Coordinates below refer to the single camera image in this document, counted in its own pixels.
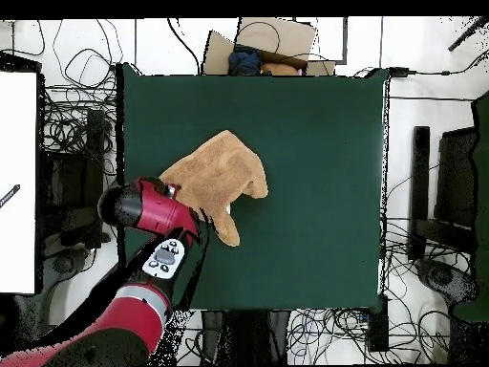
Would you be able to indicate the black rod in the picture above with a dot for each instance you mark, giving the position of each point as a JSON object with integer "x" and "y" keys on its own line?
{"x": 466, "y": 36}

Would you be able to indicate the dark blue cloth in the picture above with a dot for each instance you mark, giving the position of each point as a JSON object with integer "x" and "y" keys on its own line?
{"x": 244, "y": 63}

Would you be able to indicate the black box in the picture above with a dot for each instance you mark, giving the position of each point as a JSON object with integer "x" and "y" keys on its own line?
{"x": 378, "y": 328}

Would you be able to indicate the green cloth cover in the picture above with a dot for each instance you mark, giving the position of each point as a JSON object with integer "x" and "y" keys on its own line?
{"x": 482, "y": 191}

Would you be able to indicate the tan terry towel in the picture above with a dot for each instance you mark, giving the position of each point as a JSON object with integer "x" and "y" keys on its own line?
{"x": 217, "y": 172}

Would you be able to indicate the orange cloth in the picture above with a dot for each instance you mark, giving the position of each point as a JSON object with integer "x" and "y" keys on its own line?
{"x": 279, "y": 69}

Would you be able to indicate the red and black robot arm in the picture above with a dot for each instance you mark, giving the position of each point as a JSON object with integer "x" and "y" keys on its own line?
{"x": 160, "y": 212}

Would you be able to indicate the dark green table cloth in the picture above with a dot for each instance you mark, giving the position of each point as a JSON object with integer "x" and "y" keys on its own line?
{"x": 324, "y": 153}

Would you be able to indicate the black label strip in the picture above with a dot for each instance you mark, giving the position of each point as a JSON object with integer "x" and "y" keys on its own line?
{"x": 9, "y": 196}

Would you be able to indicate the white board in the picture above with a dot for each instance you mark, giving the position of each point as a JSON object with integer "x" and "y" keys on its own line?
{"x": 17, "y": 153}

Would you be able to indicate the black power adapter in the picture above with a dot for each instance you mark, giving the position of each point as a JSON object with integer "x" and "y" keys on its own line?
{"x": 399, "y": 71}

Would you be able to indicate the black equipment block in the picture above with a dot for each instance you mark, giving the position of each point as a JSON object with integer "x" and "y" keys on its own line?
{"x": 76, "y": 183}

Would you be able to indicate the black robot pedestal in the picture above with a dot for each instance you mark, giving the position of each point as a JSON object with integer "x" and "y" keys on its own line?
{"x": 244, "y": 336}

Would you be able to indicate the black frame stand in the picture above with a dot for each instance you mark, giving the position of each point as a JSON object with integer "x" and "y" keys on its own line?
{"x": 420, "y": 172}

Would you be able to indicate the black pedestal foot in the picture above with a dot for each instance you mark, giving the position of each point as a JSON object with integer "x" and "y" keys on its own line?
{"x": 64, "y": 263}
{"x": 443, "y": 279}

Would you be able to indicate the brown cardboard box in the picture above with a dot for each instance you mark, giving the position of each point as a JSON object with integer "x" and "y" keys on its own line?
{"x": 275, "y": 36}

